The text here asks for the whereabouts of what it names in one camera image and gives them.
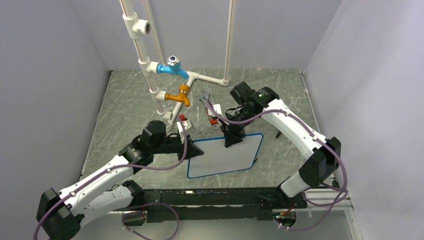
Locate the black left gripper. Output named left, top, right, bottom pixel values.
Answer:
left=151, top=131, right=204, bottom=162

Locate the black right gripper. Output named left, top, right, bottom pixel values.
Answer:
left=218, top=107, right=257, bottom=148

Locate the blue framed whiteboard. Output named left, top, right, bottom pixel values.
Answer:
left=187, top=133, right=264, bottom=179

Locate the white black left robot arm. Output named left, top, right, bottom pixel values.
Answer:
left=32, top=116, right=204, bottom=240

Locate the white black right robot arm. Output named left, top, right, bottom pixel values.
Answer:
left=220, top=81, right=341, bottom=208

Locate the orange faucet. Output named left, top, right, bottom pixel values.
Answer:
left=164, top=84, right=191, bottom=107

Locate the blue faucet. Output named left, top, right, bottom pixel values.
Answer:
left=156, top=55, right=189, bottom=80

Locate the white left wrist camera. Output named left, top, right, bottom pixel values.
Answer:
left=175, top=114, right=195, bottom=137

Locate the red handled adjustable wrench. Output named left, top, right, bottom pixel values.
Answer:
left=198, top=90, right=219, bottom=130

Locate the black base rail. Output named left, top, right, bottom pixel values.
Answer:
left=121, top=187, right=308, bottom=223

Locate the white PVC pipe frame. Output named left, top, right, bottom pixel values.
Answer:
left=119, top=0, right=236, bottom=131

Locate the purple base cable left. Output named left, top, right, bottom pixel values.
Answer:
left=121, top=202, right=180, bottom=240

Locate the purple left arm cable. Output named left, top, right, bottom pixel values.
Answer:
left=33, top=114, right=190, bottom=240

